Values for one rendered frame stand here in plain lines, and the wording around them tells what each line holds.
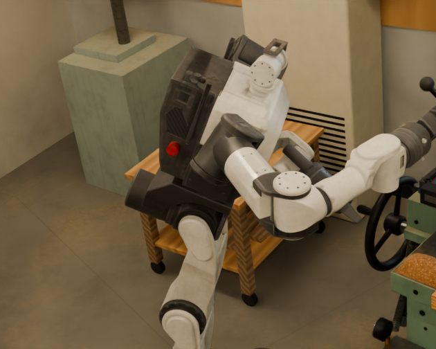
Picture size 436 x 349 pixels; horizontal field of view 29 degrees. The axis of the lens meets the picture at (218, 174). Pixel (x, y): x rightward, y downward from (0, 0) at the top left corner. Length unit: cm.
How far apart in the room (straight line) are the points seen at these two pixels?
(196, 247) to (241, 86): 48
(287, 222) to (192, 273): 73
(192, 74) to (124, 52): 201
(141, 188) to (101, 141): 197
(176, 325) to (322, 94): 150
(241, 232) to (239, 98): 127
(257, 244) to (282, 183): 184
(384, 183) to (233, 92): 45
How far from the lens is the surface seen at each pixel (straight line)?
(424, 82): 206
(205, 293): 249
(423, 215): 238
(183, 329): 254
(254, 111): 207
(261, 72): 207
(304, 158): 245
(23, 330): 370
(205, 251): 235
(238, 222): 328
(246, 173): 182
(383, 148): 187
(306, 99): 375
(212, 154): 195
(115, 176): 435
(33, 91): 487
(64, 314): 371
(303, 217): 176
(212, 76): 214
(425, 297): 220
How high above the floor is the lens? 227
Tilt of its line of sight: 31 degrees down
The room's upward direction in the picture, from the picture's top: 8 degrees counter-clockwise
